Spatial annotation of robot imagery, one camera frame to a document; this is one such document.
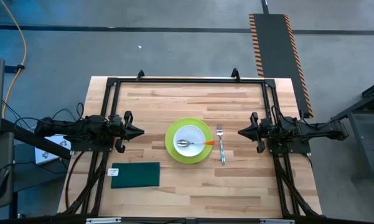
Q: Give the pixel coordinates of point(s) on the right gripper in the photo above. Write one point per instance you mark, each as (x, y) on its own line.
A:
(269, 132)

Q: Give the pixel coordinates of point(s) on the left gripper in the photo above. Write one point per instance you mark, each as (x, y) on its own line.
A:
(119, 129)

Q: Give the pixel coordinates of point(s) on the lime green plate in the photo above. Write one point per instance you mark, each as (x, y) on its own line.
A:
(171, 149)

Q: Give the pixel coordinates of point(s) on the white bowl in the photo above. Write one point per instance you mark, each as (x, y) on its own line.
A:
(189, 149)

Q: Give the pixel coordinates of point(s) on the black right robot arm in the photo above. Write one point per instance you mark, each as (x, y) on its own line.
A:
(317, 132)

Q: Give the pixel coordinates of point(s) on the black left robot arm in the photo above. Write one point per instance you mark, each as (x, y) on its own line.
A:
(68, 127)

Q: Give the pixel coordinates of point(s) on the dark green folded cloth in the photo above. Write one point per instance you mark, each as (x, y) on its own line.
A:
(135, 175)

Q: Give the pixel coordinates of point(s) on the white label card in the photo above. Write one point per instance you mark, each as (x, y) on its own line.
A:
(113, 172)

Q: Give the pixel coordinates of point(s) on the black striped-edge floor mat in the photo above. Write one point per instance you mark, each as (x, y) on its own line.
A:
(275, 62)

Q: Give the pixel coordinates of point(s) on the white printed box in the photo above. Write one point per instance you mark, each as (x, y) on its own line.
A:
(49, 155)

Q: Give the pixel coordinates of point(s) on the black metal stand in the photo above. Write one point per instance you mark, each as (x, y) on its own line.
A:
(361, 140)

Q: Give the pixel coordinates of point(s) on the grey side desk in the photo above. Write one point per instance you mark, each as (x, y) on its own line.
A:
(1, 149)

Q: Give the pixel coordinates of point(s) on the black frame bracket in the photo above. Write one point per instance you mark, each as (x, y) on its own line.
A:
(140, 75)
(235, 75)

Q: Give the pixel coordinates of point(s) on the black aluminium table frame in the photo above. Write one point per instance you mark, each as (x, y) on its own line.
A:
(189, 80)

